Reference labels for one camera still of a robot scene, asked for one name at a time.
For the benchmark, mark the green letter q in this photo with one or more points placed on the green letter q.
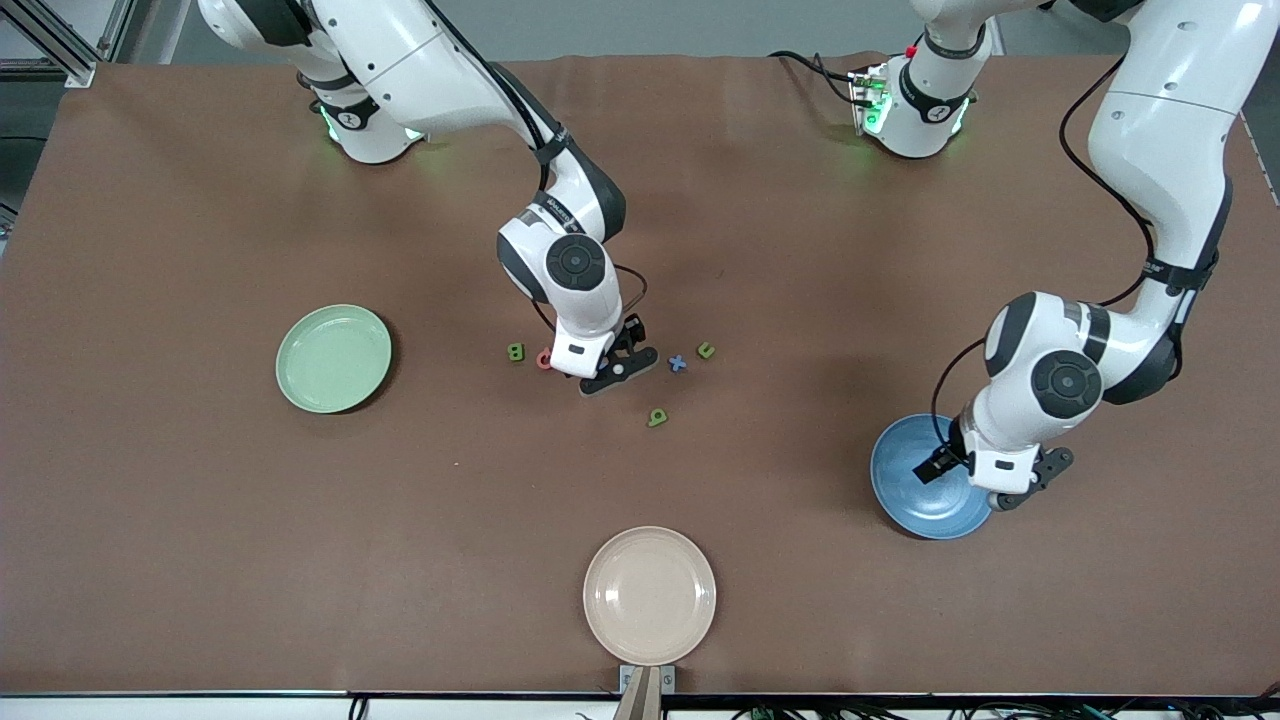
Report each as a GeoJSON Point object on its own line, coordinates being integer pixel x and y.
{"type": "Point", "coordinates": [662, 420]}

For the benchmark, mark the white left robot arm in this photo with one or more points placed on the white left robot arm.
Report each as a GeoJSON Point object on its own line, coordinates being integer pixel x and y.
{"type": "Point", "coordinates": [1150, 150]}

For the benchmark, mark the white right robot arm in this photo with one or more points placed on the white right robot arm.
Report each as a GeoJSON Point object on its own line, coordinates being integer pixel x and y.
{"type": "Point", "coordinates": [400, 60]}

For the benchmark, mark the blue plate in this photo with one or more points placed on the blue plate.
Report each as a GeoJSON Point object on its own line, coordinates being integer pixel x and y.
{"type": "Point", "coordinates": [920, 510]}

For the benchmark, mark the brown table mat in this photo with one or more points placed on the brown table mat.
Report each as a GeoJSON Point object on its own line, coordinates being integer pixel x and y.
{"type": "Point", "coordinates": [700, 200]}

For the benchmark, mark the beige plate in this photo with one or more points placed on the beige plate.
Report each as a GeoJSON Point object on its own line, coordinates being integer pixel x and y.
{"type": "Point", "coordinates": [650, 595]}

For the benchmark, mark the green plate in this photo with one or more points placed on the green plate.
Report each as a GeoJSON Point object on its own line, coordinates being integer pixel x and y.
{"type": "Point", "coordinates": [333, 360]}

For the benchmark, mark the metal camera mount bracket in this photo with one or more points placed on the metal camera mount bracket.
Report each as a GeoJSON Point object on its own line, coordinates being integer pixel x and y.
{"type": "Point", "coordinates": [668, 678]}

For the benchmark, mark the aluminium frame profile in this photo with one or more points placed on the aluminium frame profile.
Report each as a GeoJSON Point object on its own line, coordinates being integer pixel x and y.
{"type": "Point", "coordinates": [80, 72]}

